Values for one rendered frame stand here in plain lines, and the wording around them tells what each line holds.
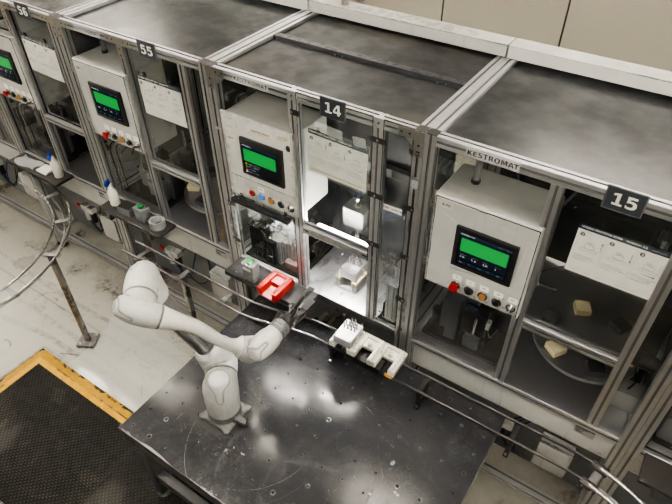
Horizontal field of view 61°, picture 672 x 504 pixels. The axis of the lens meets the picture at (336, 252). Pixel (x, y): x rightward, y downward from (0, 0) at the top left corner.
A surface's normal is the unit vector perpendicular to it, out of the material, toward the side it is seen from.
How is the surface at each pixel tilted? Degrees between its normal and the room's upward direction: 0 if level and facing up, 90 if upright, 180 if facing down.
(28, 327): 0
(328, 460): 0
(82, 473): 0
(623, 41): 90
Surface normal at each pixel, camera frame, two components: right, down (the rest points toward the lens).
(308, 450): 0.00, -0.75
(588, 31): -0.55, 0.55
